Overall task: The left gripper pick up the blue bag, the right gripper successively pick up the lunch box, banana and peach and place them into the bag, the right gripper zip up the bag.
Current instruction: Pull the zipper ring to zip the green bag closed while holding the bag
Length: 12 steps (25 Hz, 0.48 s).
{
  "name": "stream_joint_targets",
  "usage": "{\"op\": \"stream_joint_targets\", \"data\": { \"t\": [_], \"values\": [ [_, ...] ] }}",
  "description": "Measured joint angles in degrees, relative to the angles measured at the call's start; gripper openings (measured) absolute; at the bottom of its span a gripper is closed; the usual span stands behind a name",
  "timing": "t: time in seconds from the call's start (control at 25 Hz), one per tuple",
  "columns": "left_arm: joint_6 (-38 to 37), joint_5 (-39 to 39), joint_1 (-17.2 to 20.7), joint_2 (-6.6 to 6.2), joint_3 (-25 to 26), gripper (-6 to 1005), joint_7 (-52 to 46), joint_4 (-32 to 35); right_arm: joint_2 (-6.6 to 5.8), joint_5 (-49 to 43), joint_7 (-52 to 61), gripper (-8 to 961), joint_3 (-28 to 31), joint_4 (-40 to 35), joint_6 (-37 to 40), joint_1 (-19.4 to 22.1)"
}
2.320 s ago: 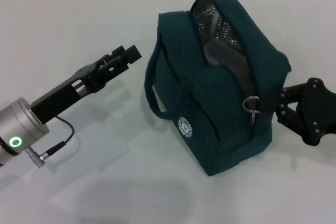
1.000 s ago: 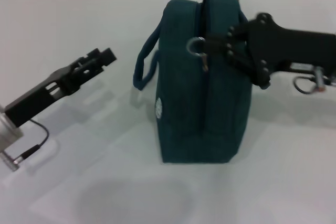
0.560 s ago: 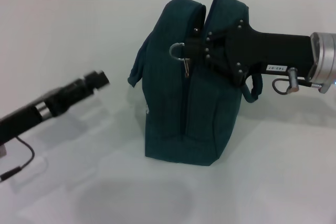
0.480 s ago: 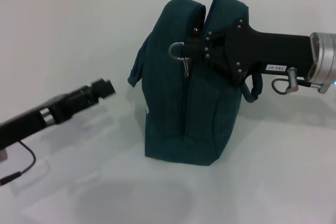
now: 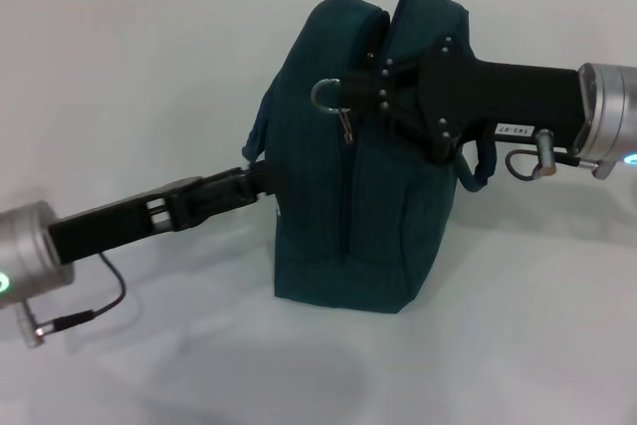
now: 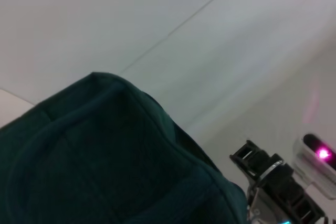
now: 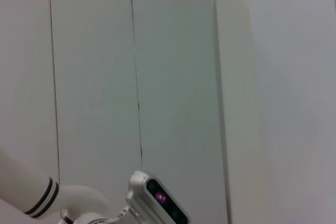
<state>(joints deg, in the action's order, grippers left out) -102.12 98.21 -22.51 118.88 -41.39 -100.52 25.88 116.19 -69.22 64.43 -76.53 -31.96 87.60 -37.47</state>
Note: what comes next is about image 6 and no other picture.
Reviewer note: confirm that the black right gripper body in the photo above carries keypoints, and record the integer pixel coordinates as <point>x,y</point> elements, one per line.
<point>286,195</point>

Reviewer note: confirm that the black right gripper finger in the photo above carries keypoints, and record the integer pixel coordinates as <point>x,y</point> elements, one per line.
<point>249,155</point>

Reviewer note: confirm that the dark teal insulated lunch bag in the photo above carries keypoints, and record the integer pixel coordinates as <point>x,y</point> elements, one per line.
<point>105,155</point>

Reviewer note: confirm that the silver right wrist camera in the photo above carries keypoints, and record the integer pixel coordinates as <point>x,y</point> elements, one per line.
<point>315,163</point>

